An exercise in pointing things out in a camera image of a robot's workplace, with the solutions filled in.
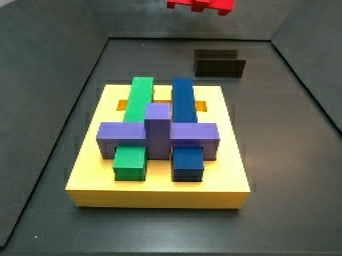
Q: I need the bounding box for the red cross-shaped block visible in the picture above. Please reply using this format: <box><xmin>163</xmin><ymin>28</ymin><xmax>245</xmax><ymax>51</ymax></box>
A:
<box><xmin>167</xmin><ymin>0</ymin><xmax>235</xmax><ymax>16</ymax></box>

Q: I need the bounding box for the purple cross-shaped block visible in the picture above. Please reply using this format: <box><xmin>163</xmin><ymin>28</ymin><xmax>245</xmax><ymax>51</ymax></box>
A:
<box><xmin>96</xmin><ymin>103</ymin><xmax>220</xmax><ymax>161</ymax></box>

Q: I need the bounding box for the blue long bar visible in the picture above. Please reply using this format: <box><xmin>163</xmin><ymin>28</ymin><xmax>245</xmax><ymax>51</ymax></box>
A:
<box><xmin>171</xmin><ymin>78</ymin><xmax>204</xmax><ymax>182</ymax></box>

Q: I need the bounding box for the green long bar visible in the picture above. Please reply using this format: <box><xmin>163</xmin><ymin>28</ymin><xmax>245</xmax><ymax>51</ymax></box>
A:
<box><xmin>112</xmin><ymin>77</ymin><xmax>154</xmax><ymax>181</ymax></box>

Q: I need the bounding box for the yellow base board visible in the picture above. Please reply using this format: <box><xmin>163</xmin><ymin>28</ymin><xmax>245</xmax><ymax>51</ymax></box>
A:
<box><xmin>66</xmin><ymin>85</ymin><xmax>250</xmax><ymax>209</ymax></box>

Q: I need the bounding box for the black block holder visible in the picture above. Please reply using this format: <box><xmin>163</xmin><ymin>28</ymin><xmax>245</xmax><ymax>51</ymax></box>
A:
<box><xmin>194</xmin><ymin>49</ymin><xmax>246</xmax><ymax>78</ymax></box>

